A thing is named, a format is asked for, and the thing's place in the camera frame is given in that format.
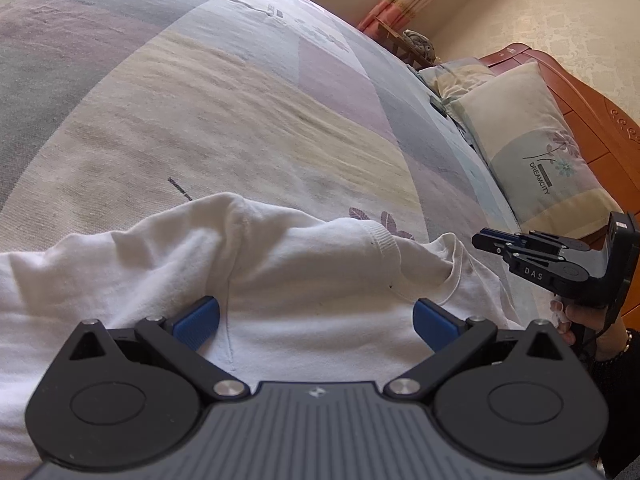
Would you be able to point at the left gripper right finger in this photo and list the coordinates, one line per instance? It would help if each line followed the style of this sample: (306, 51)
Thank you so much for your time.
(455, 344)

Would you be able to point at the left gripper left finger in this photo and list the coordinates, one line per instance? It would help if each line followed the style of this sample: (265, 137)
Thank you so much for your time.
(176, 340)

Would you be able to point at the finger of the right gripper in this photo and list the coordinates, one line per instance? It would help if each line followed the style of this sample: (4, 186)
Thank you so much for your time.
(498, 242)
(545, 242)

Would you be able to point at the white printed sweatshirt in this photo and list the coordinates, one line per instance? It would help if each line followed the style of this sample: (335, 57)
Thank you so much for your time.
(301, 299)

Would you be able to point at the person's right hand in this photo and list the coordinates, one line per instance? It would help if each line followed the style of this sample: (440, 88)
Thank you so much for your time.
(609, 345)

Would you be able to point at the front pastel pillow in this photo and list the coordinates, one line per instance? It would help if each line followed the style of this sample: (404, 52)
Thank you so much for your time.
(514, 121)

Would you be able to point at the pastel pillow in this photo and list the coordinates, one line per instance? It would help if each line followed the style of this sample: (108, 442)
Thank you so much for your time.
(454, 79)
(514, 121)

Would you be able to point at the wooden headboard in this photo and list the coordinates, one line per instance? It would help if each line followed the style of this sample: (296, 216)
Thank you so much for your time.
(607, 137)

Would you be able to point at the black remote control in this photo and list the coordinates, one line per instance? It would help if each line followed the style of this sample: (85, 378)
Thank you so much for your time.
(437, 105)

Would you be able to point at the rear pastel pillow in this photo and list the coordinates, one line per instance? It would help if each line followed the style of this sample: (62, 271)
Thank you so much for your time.
(454, 79)

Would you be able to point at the wooden bedside table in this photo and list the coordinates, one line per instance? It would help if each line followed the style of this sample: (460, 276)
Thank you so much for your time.
(398, 46)

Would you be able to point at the patchwork pastel bed sheet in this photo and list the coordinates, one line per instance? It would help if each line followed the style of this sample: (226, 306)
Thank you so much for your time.
(113, 110)

